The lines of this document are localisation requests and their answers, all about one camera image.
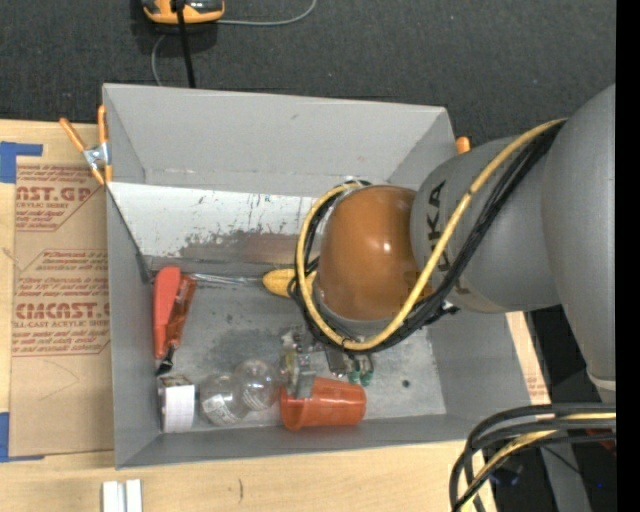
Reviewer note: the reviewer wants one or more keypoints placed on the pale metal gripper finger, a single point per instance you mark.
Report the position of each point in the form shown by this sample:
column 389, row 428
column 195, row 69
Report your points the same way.
column 306, row 382
column 290, row 367

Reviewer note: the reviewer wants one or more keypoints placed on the orange plastic cup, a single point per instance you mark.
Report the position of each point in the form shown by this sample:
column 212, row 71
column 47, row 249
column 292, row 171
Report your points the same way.
column 332, row 405

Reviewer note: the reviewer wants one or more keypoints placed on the white labelled small jar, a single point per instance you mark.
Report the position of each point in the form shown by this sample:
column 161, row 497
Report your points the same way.
column 177, row 407

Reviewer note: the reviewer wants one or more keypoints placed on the red-orange plastic tool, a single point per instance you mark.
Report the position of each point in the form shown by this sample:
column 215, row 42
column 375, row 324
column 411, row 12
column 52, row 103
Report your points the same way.
column 169, row 310

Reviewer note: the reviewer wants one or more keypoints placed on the grey metal bin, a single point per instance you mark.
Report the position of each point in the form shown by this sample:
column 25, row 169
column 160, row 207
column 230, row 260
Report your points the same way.
column 260, row 150

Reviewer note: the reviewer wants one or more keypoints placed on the brown cardboard board red print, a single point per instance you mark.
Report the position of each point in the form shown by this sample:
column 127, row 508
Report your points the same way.
column 55, row 360

